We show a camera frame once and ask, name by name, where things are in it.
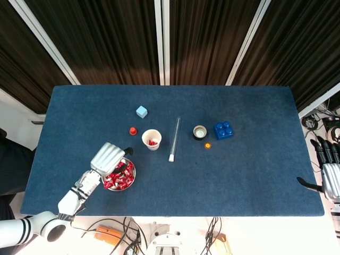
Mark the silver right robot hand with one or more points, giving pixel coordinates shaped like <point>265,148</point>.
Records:
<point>330,180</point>

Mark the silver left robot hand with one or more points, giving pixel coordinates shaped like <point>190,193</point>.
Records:
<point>106,159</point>

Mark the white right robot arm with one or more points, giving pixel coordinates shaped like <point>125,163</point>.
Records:
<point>336,220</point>

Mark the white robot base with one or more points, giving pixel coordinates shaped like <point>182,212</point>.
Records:
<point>164,244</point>

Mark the round metal plate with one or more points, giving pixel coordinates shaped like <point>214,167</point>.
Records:
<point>134,174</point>

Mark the white paper cup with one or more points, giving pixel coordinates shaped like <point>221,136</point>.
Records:
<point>154,147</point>

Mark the small red plastic cap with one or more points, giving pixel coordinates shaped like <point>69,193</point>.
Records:
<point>132,131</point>

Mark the white headphones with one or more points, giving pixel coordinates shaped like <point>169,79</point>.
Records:
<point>332,134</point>

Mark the black electronics box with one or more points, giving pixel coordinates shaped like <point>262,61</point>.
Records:
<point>330,122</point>

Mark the light blue cube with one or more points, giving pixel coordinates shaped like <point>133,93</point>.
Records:
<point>141,111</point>

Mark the glass test tube white stopper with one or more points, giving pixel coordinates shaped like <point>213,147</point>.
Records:
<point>171,158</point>

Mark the orange electronic device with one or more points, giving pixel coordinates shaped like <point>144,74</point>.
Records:
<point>109,235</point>

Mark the blue felt table cloth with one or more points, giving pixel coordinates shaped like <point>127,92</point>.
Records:
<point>239,180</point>

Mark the black chair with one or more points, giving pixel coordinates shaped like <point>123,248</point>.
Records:
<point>13,164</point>

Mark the black round container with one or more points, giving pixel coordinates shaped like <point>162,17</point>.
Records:
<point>200,132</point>

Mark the orange round button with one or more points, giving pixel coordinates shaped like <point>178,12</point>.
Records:
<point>207,145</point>

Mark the blue building brick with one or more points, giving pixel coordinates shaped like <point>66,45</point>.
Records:
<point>223,131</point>

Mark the dark brown pleated curtain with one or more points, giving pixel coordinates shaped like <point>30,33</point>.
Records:
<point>106,40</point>
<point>207,40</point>
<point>21,53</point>
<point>300,40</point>

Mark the pale yellow box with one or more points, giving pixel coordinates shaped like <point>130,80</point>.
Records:
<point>221,240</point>

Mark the white frame post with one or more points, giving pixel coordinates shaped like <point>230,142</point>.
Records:
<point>318,101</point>
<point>46,42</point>
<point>159,42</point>
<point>166,42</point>
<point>248,42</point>

